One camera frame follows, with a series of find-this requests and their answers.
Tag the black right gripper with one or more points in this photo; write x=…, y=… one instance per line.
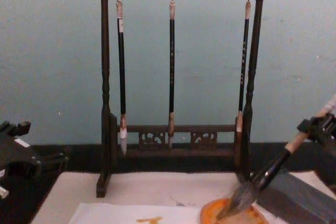
x=328, y=161

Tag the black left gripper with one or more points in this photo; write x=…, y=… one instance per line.
x=13, y=150

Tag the large black-ferruled calligraphy brush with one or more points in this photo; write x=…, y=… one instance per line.
x=273, y=165

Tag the black table cloth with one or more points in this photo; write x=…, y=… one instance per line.
x=78, y=159

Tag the grey rectangular block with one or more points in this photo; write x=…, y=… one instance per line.
x=294, y=197

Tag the thin black brush, white lettering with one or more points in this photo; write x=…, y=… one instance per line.
x=243, y=72

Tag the white paper sheet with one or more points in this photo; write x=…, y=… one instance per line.
x=110, y=214

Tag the thick black brush, white tip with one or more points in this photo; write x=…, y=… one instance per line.
x=121, y=77

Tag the dark carved wooden brush rack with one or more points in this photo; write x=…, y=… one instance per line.
x=105, y=51

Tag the white felt mat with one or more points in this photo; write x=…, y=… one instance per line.
x=157, y=186

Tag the orange ink dish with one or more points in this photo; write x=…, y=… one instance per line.
x=210, y=212

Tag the black brush, brown tip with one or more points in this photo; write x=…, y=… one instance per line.
x=171, y=77

